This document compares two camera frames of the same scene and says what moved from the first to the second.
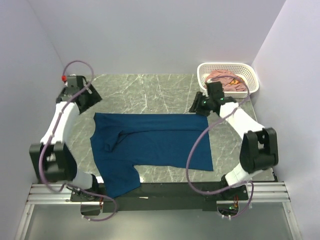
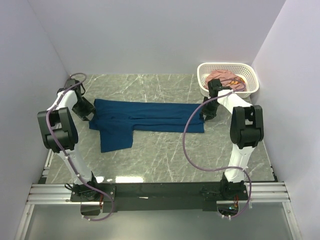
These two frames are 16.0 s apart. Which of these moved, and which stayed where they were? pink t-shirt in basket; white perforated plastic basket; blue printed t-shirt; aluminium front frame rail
Moved: blue printed t-shirt
Stayed: aluminium front frame rail; white perforated plastic basket; pink t-shirt in basket
